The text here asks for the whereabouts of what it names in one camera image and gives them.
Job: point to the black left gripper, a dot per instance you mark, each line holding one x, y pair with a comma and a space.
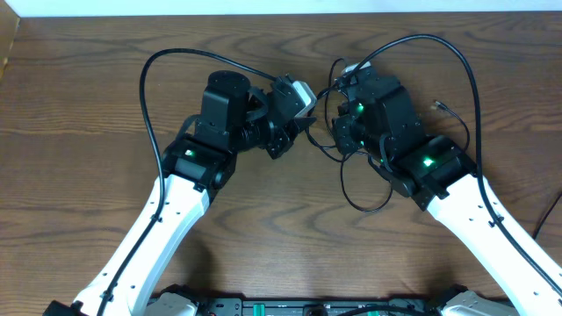
285, 138

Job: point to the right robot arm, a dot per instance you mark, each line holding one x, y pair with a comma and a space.
443, 180

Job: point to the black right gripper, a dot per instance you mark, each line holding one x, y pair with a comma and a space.
342, 125

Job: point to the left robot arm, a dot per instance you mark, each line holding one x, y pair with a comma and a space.
235, 117

